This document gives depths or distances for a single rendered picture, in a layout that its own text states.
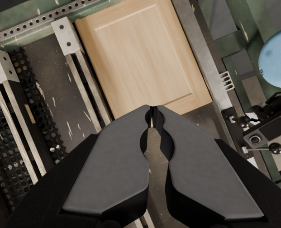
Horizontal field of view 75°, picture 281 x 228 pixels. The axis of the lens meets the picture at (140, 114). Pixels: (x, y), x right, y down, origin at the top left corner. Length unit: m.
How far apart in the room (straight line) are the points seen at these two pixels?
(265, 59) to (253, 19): 0.57
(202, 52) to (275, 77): 0.48
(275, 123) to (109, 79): 0.53
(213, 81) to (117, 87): 0.36
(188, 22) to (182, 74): 0.19
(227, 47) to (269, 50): 0.59
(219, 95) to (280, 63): 0.47
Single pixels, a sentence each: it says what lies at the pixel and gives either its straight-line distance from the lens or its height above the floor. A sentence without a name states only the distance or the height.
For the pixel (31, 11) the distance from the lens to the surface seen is 0.86.
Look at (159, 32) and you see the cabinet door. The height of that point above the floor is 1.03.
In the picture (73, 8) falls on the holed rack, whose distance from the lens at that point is 0.80.
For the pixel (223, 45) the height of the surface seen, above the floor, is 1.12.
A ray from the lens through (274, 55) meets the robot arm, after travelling 0.29.
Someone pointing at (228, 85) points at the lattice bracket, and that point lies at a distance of 0.77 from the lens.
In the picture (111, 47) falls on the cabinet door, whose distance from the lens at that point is 0.75.
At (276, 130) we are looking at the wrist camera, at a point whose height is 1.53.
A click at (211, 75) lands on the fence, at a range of 0.74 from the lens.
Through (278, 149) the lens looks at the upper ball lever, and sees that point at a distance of 0.71.
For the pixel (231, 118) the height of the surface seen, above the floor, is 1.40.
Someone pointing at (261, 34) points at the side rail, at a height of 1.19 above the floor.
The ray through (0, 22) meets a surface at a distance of 0.90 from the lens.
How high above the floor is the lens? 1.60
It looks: 30 degrees down
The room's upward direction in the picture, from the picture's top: 157 degrees clockwise
